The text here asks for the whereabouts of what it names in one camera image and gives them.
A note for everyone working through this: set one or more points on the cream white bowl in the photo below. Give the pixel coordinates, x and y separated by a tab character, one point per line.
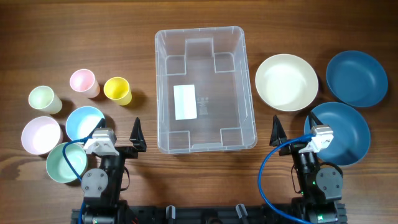
286	82

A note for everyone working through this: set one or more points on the clear plastic storage container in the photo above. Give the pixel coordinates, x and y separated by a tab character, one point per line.
214	60

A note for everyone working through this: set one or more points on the mint green small bowl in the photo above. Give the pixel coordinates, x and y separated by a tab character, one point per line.
57	167

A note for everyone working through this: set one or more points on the pale green cup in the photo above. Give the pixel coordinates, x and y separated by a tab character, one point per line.
43	98

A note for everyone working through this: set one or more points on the dark blue bowl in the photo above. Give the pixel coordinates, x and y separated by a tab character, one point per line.
357	79
352	136

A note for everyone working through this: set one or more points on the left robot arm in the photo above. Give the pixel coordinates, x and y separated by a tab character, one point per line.
102	186

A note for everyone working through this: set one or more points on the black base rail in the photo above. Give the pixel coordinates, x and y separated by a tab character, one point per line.
237	214

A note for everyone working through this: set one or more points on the yellow cup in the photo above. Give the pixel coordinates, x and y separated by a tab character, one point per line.
118	90

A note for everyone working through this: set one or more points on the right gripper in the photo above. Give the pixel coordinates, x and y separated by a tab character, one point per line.
279	135

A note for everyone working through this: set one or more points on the light blue small bowl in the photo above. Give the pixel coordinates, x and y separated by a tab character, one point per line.
82	122

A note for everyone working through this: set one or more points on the pale pink small bowl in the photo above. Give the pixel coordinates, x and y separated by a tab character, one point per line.
41	135

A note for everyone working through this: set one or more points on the pink cup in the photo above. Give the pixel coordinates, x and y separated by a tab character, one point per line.
85	82

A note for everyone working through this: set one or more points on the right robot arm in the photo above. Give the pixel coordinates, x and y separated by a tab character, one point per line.
320	183

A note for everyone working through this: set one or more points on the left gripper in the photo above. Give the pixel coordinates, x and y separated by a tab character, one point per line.
138	142

